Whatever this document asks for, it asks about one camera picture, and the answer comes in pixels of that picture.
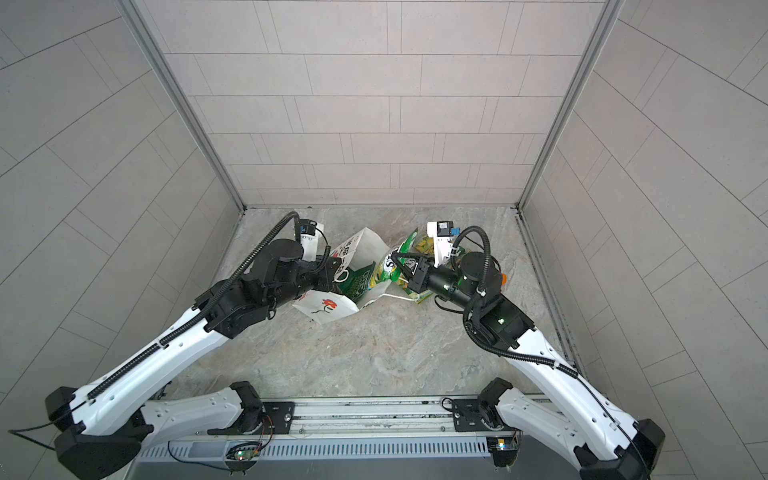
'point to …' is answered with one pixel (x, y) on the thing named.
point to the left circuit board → (241, 458)
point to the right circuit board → (505, 450)
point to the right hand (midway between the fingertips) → (392, 262)
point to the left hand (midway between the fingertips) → (350, 260)
